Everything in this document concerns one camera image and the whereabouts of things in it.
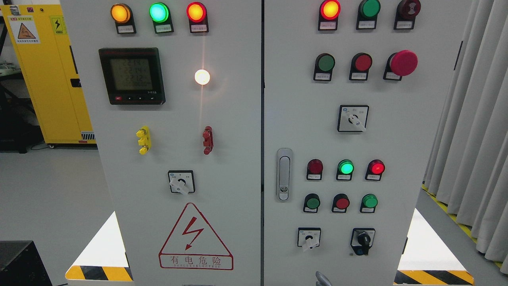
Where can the silver robotic hand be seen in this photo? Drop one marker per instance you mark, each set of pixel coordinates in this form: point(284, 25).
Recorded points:
point(322, 280)

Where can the small green start button left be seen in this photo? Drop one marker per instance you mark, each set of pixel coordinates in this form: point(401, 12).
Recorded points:
point(311, 203)

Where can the small red push button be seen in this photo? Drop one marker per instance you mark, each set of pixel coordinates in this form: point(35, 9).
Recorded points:
point(340, 203)

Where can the small green push button right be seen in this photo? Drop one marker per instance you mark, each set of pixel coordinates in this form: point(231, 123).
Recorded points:
point(369, 203)

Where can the large green push button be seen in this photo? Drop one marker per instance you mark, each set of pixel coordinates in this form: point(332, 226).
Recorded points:
point(323, 68)

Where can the large red push button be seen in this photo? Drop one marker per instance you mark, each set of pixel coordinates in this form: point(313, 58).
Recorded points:
point(360, 66)

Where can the red emergency stop mushroom button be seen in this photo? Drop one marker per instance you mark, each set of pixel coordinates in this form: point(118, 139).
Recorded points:
point(400, 64)

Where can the small red indicator light left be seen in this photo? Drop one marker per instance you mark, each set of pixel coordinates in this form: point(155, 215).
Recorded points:
point(314, 170)

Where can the small red indicator light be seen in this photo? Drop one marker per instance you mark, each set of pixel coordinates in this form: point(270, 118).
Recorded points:
point(314, 170)
point(375, 170)

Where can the small green indicator light middle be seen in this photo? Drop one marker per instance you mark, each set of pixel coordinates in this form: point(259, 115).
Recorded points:
point(345, 169)

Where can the small red indicator light right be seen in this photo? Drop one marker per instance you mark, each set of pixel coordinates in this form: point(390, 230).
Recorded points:
point(375, 170)

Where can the red electric danger warning sticker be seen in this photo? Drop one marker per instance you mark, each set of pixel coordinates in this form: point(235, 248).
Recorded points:
point(194, 244)

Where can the grey electrical control cabinet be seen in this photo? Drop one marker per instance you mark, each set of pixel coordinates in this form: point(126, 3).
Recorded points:
point(262, 97)

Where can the grey curtain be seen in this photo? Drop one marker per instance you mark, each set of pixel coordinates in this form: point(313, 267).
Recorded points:
point(468, 167)

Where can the red terminal connector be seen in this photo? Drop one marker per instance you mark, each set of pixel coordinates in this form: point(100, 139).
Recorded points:
point(208, 140)

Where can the yellow terminal connector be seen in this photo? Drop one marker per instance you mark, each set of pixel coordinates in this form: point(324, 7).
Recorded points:
point(144, 139)

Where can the white glowing indicator light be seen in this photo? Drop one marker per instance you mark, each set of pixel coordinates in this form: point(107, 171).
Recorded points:
point(202, 77)

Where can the red indicator light top right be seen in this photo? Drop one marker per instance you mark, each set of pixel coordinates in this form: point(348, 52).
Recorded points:
point(328, 15)

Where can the green indicator light top right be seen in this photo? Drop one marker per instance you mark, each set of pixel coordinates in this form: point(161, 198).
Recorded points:
point(367, 14)

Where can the black digital power meter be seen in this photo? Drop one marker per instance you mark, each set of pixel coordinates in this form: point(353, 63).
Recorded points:
point(133, 76)

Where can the dark red buzzer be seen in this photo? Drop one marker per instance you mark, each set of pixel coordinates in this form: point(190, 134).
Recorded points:
point(406, 13)

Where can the red indicator light top left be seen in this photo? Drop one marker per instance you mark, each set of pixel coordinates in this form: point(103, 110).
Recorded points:
point(198, 18)

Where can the black box bottom left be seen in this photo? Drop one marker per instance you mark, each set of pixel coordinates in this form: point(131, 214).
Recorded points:
point(21, 265)

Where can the green indicator light top left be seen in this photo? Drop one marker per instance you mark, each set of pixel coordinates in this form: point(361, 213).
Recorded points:
point(161, 18)

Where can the orange indicator light top left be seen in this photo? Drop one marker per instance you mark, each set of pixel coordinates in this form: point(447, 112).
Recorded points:
point(124, 19)

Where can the yellow safety cabinet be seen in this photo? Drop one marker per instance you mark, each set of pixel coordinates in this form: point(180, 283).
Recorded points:
point(43, 48)

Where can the lower white rotary selector switch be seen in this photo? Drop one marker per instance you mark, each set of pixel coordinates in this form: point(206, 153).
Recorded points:
point(308, 238)

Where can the black knob selector switch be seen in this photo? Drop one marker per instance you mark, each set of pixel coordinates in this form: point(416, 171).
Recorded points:
point(362, 240)

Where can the silver cabinet door handle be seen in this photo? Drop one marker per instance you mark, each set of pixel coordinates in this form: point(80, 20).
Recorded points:
point(283, 175)

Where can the upper right rotary selector switch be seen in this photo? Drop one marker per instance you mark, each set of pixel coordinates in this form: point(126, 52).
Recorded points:
point(352, 118)

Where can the left panel rotary selector switch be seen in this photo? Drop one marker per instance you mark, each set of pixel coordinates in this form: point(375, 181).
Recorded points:
point(181, 181)

